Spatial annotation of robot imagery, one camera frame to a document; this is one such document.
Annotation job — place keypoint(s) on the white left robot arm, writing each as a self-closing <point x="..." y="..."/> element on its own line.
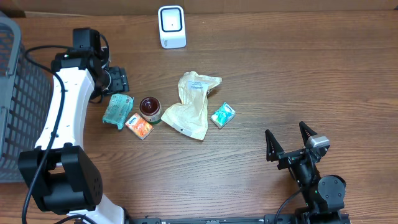
<point x="60" y="176"/>

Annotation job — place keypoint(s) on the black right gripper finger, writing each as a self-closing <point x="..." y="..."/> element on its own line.
<point x="274" y="149"/>
<point x="307" y="134"/>

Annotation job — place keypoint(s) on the beige paper pouch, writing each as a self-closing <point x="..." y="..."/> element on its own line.
<point x="190" y="115"/>

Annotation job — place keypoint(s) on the teal tissue pack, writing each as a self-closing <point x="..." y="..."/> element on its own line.
<point x="223" y="115"/>

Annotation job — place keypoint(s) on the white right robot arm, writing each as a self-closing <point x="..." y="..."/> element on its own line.
<point x="323" y="196"/>

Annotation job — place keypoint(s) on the green wet wipes pack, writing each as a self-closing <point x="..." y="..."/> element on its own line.
<point x="119" y="107"/>

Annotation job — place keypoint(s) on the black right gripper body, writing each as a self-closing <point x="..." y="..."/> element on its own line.
<point x="290" y="158"/>

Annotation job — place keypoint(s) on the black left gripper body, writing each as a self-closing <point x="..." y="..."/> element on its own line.
<point x="119" y="81"/>

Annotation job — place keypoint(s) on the white barcode scanner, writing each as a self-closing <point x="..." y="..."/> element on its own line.
<point x="172" y="31"/>

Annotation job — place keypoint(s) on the grey plastic basket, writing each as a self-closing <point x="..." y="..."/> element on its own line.
<point x="25" y="99"/>

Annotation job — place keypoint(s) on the orange tissue pack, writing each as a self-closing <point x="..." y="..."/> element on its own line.
<point x="139" y="126"/>

